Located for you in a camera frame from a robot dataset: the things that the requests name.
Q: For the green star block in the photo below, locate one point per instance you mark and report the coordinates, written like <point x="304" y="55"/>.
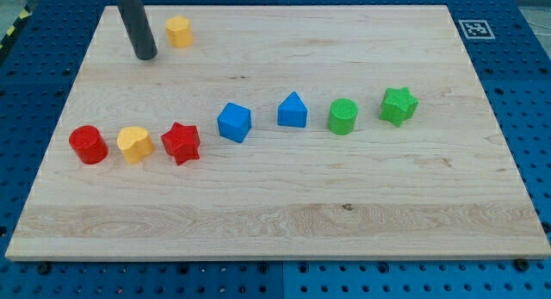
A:
<point x="398" y="105"/>

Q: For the yellow heart block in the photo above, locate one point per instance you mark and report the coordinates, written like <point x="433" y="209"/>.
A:
<point x="134" y="143"/>

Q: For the red cylinder block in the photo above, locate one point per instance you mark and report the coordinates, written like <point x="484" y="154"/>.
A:
<point x="88" y="144"/>

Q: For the yellow hexagon block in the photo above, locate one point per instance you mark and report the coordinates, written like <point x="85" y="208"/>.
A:
<point x="179" y="31"/>

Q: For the green cylinder block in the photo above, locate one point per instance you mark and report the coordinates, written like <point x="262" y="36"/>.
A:
<point x="342" y="116"/>

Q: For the white fiducial marker tag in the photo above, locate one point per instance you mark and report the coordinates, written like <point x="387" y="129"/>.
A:
<point x="476" y="29"/>

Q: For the red star block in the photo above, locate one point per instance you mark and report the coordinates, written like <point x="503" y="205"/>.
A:
<point x="182" y="142"/>

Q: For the blue cube block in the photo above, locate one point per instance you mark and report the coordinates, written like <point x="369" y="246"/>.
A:
<point x="234" y="122"/>

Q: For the light wooden board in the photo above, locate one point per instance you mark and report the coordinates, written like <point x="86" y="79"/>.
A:
<point x="441" y="186"/>

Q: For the blue triangle block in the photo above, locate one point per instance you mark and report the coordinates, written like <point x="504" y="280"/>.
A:
<point x="292" y="112"/>

